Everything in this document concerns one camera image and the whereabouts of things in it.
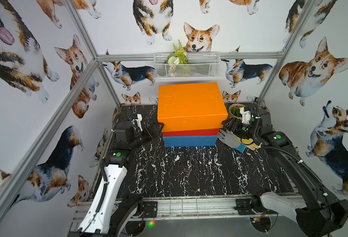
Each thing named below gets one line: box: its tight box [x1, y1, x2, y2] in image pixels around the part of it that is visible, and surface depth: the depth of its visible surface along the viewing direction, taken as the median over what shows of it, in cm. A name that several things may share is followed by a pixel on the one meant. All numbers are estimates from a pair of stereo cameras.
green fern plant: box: [167, 39, 189, 66], surface depth 85 cm
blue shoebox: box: [163, 135, 219, 148], surface depth 92 cm
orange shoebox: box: [157, 81, 229, 133], surface depth 73 cm
